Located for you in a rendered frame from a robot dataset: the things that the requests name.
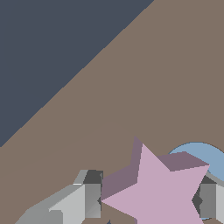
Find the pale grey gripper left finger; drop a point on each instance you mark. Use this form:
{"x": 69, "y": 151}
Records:
{"x": 73, "y": 201}

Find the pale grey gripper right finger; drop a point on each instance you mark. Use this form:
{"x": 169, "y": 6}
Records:
{"x": 210, "y": 201}

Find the pink star block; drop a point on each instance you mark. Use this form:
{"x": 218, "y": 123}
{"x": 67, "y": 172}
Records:
{"x": 163, "y": 195}

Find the light blue round block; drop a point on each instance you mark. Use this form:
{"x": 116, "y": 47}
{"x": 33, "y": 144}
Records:
{"x": 211, "y": 154}

